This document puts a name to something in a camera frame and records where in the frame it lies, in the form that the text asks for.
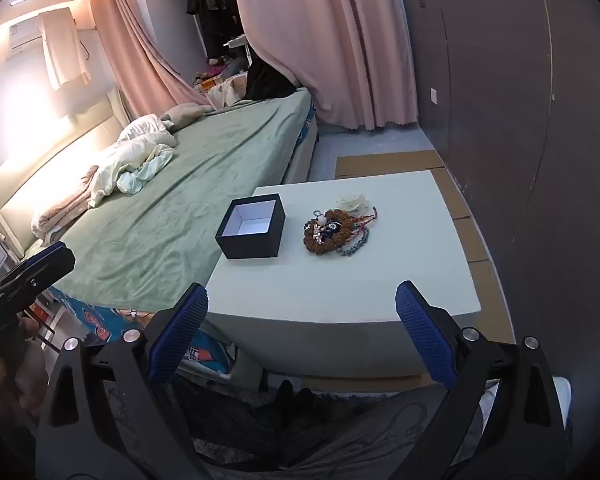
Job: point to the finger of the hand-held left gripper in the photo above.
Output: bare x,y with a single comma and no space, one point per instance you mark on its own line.
40,267

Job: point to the person's grey patterned pants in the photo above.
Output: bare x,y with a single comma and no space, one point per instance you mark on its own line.
330,435

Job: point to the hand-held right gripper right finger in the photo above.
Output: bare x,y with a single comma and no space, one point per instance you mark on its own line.
425,332

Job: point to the white wall switch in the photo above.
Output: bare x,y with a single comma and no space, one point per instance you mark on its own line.
434,96

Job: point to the pile of plush toys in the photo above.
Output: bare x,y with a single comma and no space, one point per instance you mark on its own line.
220,70

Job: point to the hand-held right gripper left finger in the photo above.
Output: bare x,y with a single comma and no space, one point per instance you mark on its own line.
177,332

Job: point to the white padded cloth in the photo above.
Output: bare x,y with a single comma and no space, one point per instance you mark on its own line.
561,392

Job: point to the bed with green sheet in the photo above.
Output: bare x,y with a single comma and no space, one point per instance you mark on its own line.
205,185

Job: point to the white low table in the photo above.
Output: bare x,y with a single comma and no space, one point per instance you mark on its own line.
370,280

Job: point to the cream padded headboard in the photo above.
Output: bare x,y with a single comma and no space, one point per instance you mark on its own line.
40,175

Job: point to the cream crumpled quilt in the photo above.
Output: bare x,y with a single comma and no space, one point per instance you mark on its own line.
130,155

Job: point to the flat brown cardboard sheets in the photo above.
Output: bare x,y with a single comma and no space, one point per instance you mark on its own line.
470,240

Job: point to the cream fabric flower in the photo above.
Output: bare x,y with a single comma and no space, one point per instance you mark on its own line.
352,203

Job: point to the black garment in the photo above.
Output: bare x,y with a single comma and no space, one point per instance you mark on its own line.
270,82

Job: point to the black square gift box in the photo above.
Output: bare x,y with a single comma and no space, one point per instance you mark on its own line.
250,227

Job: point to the folded pink blanket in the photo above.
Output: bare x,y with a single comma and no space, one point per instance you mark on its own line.
60,210

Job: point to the wide pink curtain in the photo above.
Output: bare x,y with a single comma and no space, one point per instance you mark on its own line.
320,35

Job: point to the gathered pink curtain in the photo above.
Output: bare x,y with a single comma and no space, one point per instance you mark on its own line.
135,50

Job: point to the person's left hand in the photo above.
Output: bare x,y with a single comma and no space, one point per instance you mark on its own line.
30,365

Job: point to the white air conditioner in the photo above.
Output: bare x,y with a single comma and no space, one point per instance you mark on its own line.
22,37

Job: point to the dark brown wardrobe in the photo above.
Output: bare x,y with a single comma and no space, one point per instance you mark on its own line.
505,110

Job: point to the beige pillow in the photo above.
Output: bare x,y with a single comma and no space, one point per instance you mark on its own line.
185,114

